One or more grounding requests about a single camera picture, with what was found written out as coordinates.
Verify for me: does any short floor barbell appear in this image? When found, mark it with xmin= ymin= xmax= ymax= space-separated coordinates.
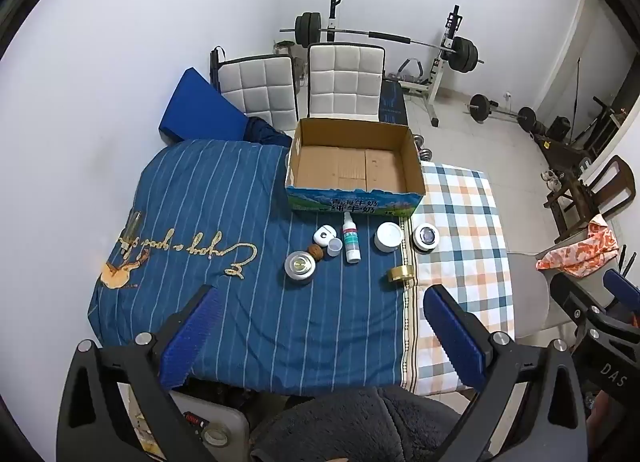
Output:
xmin=467 ymin=94 xmax=538 ymax=133

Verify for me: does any white spray bottle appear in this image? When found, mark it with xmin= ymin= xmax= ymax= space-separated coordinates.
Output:
xmin=342 ymin=217 xmax=362 ymax=264

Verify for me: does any white weight bench rack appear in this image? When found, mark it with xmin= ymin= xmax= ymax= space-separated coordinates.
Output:
xmin=320 ymin=0 xmax=463 ymax=128

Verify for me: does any golden tape roll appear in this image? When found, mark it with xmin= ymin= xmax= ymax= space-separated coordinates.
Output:
xmin=387 ymin=265 xmax=414 ymax=287

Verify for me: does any cardboard box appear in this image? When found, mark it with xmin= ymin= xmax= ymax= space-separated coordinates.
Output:
xmin=285 ymin=117 xmax=427 ymax=217

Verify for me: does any silver round tin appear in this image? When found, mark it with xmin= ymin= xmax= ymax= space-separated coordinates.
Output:
xmin=284 ymin=251 xmax=317 ymax=285

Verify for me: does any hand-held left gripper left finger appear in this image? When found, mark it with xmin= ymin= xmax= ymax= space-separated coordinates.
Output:
xmin=56 ymin=283 xmax=226 ymax=462

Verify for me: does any grey chair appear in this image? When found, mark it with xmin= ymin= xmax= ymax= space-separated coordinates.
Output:
xmin=506 ymin=241 xmax=621 ymax=343

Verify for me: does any black and blue pump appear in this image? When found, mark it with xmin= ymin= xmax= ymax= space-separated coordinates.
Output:
xmin=210 ymin=46 xmax=224 ymax=93

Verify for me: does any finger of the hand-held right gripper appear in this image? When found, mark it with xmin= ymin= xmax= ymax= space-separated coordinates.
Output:
xmin=549 ymin=272 xmax=610 ymax=338
xmin=602 ymin=269 xmax=640 ymax=325

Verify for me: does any white round jar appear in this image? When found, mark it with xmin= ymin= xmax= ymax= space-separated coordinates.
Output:
xmin=374 ymin=222 xmax=404 ymax=254

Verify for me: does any person's right forearm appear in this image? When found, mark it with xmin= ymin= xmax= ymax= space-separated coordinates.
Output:
xmin=584 ymin=402 xmax=640 ymax=462

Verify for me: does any white quilted chair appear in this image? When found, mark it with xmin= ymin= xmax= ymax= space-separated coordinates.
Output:
xmin=218 ymin=53 xmax=300 ymax=133
xmin=306 ymin=42 xmax=387 ymax=122

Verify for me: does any person's dark fleece clothing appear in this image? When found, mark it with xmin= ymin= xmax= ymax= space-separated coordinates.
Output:
xmin=249 ymin=384 xmax=481 ymax=462

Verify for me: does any black bench pad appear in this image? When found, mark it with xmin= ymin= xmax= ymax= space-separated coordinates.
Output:
xmin=378 ymin=80 xmax=407 ymax=123

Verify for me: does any blue striped blanket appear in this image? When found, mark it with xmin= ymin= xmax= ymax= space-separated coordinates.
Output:
xmin=87 ymin=139 xmax=416 ymax=395

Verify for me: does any dark wooden chair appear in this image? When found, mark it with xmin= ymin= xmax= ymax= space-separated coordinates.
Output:
xmin=542 ymin=155 xmax=637 ymax=243

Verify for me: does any dark blue cloth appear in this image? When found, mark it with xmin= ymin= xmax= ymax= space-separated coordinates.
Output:
xmin=244 ymin=116 xmax=293 ymax=147

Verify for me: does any black exercise machine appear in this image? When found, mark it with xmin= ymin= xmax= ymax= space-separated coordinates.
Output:
xmin=530 ymin=117 xmax=601 ymax=178

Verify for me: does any checked bed sheet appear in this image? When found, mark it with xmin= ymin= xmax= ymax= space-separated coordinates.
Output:
xmin=400 ymin=159 xmax=516 ymax=395

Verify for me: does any barbell with black plates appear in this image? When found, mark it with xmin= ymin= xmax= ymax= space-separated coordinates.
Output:
xmin=280 ymin=11 xmax=485 ymax=74

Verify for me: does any orange patterned cloth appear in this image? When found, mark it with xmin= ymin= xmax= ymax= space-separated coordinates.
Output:
xmin=536 ymin=215 xmax=621 ymax=278

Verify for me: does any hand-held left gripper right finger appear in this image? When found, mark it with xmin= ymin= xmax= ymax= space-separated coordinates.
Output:
xmin=423 ymin=283 xmax=589 ymax=462

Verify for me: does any white jar with black lid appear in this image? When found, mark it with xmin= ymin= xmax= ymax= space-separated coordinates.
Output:
xmin=410 ymin=223 xmax=440 ymax=254

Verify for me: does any clear tape roll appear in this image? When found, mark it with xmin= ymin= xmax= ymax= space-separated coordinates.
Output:
xmin=201 ymin=426 xmax=228 ymax=448

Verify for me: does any blue foam mat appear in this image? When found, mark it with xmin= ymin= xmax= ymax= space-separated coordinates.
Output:
xmin=158 ymin=67 xmax=248 ymax=143

